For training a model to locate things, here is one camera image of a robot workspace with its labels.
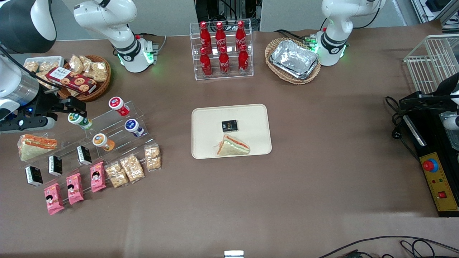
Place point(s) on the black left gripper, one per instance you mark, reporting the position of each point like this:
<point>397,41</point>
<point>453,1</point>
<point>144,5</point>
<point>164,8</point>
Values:
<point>419,101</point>

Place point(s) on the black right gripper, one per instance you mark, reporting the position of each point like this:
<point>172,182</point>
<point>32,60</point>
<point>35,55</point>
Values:
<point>46,104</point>

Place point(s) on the green gum bottle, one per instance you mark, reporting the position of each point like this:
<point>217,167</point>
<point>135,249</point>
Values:
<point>79,120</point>

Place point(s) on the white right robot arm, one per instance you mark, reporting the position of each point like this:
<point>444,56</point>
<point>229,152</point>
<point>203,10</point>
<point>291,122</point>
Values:
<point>107,18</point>

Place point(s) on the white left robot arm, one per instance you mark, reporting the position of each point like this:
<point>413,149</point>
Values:
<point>337,21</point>

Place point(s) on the orange gum bottle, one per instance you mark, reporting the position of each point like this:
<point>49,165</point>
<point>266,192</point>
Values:
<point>103,141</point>

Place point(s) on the red gum bottle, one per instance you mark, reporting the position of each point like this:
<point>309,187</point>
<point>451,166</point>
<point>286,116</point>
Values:
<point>118,105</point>

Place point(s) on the blue gum bottle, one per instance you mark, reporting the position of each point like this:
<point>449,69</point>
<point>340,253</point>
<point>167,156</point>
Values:
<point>134,128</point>

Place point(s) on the aluminium foil tray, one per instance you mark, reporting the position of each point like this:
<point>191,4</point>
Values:
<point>294,57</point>

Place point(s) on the beige plastic tray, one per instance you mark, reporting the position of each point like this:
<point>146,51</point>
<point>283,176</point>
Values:
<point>251,122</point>

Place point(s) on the red cookie box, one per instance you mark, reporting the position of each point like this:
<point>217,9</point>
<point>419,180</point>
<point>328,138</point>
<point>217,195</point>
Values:
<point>71,80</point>

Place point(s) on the clear acrylic step stand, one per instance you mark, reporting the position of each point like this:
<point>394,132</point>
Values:
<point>107,123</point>
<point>68,143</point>

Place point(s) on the round brown wicker basket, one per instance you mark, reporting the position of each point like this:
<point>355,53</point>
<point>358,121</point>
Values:
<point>102,87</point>

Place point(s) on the clear rice cracker pack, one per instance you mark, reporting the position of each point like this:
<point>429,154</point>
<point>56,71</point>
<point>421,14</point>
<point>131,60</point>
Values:
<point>76,63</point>
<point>153,157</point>
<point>31,66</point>
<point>132,168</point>
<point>116,175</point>
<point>48,66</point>
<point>97,71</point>

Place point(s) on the black tissue pack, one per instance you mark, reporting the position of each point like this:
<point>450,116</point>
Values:
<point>55,165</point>
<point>84,155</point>
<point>229,126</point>

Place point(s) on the basket with yellow pack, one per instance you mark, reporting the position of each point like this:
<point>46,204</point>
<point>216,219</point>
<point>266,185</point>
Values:
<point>53,59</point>

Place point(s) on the wrapped triangle sandwich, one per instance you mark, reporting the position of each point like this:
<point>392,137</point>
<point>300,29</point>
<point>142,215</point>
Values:
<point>233,147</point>
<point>36,147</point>

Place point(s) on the pink snack packet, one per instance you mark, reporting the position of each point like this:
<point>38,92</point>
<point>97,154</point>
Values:
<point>98,177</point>
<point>75,189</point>
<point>53,199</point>

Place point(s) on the right black snack box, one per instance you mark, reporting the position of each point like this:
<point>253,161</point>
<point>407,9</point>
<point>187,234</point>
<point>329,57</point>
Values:
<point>34,176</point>

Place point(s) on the black yellow control box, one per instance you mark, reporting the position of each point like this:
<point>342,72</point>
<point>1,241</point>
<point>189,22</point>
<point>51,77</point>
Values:
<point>439,182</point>

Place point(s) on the red cola bottle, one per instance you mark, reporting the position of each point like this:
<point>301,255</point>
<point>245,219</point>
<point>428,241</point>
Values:
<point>240,34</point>
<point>224,63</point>
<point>243,61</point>
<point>220,36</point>
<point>206,64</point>
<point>204,36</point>

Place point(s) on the oval light wicker basket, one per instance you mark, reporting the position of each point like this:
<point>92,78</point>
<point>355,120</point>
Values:
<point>274,44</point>

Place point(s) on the clear acrylic bottle rack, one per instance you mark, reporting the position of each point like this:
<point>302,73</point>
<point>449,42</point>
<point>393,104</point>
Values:
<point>233,77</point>

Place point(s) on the black equipment rack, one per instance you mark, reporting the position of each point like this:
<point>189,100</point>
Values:
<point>229,10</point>

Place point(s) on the small white device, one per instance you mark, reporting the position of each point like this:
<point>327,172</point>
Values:
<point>233,254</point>

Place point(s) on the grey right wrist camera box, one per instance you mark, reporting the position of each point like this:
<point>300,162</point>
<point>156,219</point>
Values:
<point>28,124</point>

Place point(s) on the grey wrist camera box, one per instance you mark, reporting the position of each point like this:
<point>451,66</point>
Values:
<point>28,124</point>
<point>452,122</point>

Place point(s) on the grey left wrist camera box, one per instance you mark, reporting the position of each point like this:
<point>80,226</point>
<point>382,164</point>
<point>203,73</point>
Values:
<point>452,122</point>

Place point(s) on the metal shelf frame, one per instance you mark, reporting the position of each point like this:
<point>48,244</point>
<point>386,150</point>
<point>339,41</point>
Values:
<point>437,9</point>

